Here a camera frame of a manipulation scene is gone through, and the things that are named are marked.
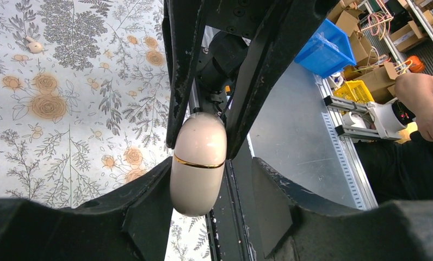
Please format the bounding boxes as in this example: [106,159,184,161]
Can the floral table mat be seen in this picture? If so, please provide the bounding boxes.
[0,0,212,261]

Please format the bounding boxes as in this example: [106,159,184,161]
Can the cardboard boxes in background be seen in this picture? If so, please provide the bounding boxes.
[327,1,433,83]

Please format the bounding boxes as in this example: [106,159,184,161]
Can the blue plastic bin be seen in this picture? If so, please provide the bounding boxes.
[294,19,356,78]

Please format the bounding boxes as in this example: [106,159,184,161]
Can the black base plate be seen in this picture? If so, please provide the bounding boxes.
[206,139,265,260]

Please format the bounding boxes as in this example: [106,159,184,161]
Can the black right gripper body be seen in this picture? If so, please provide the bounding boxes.
[193,1,273,115]

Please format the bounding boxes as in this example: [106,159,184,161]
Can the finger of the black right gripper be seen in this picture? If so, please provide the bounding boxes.
[226,1,338,159]
[162,0,211,148]

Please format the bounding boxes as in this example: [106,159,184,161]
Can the beige earbud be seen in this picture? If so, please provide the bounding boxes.
[24,36,44,54]

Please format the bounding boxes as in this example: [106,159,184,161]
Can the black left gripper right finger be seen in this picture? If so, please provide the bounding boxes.
[252,157,433,260]

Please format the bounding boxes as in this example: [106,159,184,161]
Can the person hand in background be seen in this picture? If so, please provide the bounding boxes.
[415,100,433,142]

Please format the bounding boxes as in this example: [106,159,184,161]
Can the yellow plastic basket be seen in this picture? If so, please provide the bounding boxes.
[333,80,374,104]

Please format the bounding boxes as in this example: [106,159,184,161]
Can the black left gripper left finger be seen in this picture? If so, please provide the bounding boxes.
[0,158,172,260]

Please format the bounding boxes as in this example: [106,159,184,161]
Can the beige earbud charging case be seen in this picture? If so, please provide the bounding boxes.
[170,112,227,217]

